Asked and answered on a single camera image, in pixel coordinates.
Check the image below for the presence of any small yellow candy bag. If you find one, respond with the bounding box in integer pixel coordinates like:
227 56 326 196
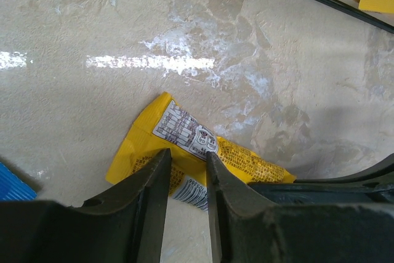
105 92 296 211

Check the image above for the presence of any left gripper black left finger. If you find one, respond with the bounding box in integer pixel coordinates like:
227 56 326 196
1 149 172 262

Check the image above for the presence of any blue M&M bag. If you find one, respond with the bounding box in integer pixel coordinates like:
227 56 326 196
0 163 37 201

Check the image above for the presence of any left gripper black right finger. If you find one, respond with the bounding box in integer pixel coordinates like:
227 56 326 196
207 153 393 262

